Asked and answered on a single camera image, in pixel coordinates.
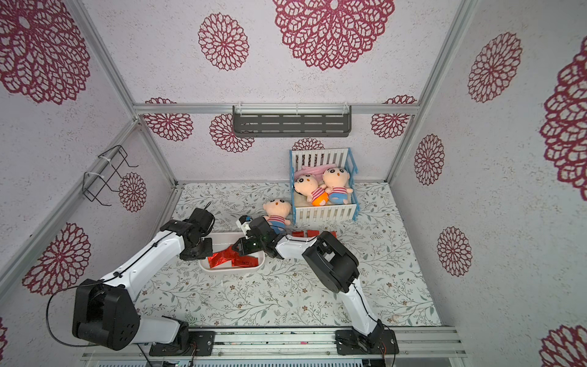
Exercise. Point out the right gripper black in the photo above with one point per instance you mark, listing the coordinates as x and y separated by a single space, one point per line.
250 243

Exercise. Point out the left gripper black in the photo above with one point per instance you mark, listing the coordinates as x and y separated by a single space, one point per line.
186 255

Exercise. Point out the white plastic storage box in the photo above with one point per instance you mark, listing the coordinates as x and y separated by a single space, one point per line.
223 240

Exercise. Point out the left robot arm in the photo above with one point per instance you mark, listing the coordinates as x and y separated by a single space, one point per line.
104 311

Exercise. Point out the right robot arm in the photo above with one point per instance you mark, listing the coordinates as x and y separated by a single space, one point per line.
332 263

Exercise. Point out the plush doll blue pants outside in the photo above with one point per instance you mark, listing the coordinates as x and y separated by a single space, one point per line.
277 212

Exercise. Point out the plush doll orange pants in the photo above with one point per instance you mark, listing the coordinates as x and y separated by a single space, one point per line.
308 186

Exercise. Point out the blue white toy crib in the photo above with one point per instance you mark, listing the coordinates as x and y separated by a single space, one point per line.
304 212

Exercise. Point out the pink pillow in crib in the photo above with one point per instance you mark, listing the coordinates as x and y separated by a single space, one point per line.
315 171

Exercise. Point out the plush doll blue pants crib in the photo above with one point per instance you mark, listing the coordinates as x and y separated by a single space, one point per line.
337 186

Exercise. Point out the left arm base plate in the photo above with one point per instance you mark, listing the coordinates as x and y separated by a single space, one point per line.
187 343

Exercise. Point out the aluminium front rail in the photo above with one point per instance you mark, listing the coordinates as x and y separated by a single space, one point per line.
300 343

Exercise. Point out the black wire wall rack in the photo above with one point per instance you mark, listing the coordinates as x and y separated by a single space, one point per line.
95 182

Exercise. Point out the grey wall shelf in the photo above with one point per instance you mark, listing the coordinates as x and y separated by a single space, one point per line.
299 122

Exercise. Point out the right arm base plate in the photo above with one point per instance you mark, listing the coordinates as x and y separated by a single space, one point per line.
350 342

